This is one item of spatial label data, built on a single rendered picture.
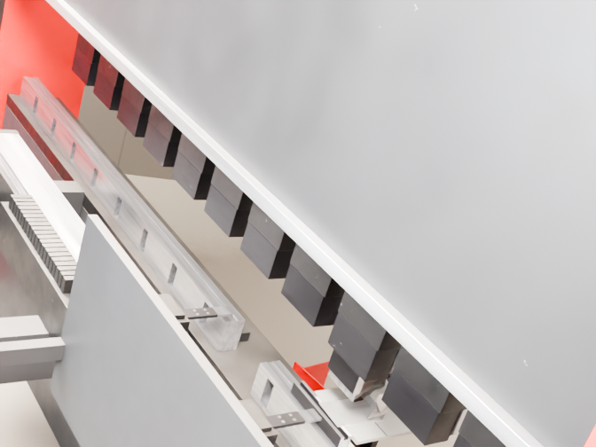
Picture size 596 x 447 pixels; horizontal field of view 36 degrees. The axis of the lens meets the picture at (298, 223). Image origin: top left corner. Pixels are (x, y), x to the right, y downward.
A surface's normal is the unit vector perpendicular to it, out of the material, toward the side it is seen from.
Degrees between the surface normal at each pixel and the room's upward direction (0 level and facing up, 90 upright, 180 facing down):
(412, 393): 90
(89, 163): 90
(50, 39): 90
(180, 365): 90
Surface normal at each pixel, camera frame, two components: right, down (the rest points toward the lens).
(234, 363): 0.29, -0.87
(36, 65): 0.52, 0.49
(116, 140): 0.33, 0.48
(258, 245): -0.81, 0.01
